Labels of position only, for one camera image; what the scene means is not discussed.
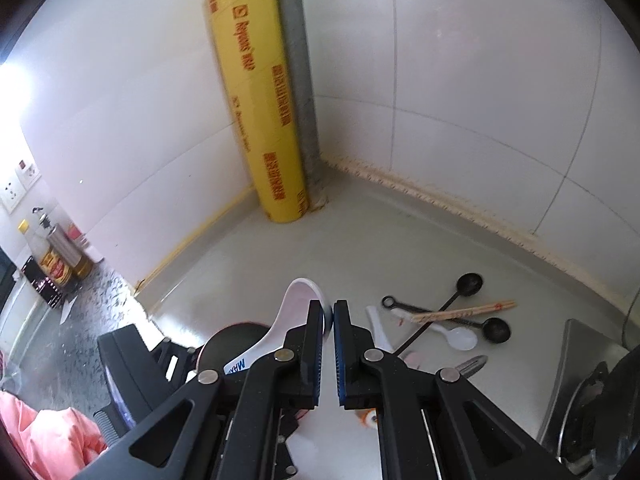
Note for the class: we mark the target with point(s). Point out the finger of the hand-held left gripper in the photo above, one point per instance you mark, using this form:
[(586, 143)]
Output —
[(170, 347)]

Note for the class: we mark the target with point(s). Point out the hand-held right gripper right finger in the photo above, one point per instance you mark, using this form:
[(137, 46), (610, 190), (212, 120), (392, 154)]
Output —
[(340, 355)]

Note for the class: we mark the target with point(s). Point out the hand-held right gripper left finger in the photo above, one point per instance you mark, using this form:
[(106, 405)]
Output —
[(318, 355)]

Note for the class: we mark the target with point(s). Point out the large white printed spoon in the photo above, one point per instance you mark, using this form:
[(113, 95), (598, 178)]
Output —
[(295, 305)]

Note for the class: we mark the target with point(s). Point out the red metal cup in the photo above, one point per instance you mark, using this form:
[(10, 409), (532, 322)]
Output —
[(235, 337)]

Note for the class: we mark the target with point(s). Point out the wooden chopsticks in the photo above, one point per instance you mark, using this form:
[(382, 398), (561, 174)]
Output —
[(465, 312)]

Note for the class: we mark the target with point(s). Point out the black ladle spoon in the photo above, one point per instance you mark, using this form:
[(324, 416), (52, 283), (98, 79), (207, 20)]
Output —
[(467, 282), (496, 331)]

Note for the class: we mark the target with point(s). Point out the steel canister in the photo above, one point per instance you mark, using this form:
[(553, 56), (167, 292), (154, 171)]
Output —
[(65, 245)]

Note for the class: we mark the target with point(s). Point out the steel gas stove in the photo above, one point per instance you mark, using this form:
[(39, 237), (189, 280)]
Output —
[(565, 360)]

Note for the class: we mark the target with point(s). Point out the yellow cling wrap roll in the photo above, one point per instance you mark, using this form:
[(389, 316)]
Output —
[(255, 110)]

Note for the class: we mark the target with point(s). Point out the grey pipe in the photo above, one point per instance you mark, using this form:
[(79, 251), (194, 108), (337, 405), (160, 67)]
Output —
[(300, 85)]

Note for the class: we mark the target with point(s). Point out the black wok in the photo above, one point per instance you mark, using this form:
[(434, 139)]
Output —
[(615, 410)]

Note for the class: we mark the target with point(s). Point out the white wall socket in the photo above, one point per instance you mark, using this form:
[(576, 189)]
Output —
[(27, 172), (11, 195)]

